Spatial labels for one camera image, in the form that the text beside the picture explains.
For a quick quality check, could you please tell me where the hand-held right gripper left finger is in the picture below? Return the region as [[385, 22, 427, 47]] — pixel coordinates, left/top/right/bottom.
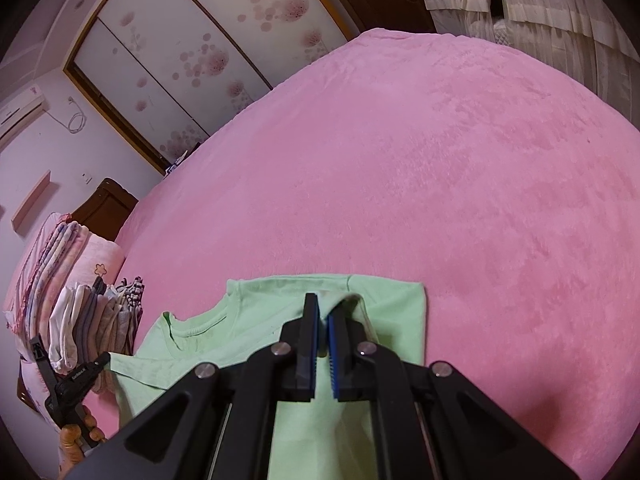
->
[[65, 292, 321, 480]]

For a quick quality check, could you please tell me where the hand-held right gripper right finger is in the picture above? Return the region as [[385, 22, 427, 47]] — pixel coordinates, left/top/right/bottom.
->
[[327, 310, 576, 480]]

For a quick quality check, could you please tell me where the pink ruffled pillow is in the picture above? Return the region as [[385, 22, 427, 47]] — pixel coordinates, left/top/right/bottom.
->
[[27, 212, 73, 266]]

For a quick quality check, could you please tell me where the green t-shirt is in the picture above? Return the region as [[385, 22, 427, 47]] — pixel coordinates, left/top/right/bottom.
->
[[109, 274, 427, 480]]

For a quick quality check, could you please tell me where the lace covered cabinet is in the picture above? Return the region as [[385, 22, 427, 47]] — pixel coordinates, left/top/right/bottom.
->
[[417, 0, 640, 126]]

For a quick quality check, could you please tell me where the floral sliding door wardrobe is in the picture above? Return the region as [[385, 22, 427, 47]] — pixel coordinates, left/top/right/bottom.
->
[[62, 0, 361, 176]]

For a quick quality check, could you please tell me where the pink bed blanket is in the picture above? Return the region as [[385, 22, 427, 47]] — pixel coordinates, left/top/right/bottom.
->
[[80, 27, 640, 480]]

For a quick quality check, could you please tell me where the light wooden wall shelf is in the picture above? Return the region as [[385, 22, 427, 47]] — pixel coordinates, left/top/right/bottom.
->
[[11, 170, 52, 233]]

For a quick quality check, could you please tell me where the white air conditioner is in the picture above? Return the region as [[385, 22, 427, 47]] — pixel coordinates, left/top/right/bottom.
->
[[0, 85, 51, 148]]

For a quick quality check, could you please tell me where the pink cartoon print quilt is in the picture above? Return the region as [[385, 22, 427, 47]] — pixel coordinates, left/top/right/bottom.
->
[[65, 237, 127, 292]]

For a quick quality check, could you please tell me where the dark wooden headboard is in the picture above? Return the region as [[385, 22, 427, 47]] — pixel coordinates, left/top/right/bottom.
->
[[70, 177, 140, 243]]

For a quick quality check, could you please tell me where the white wall cable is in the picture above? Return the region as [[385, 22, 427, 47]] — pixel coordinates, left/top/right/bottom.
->
[[65, 95, 87, 134]]

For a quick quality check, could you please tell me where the person's left hand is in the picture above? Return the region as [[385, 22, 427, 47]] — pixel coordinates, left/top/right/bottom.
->
[[59, 404, 108, 480]]

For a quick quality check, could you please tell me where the stack of folded clothes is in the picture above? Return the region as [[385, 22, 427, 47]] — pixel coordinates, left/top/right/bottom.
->
[[47, 275, 147, 396]]

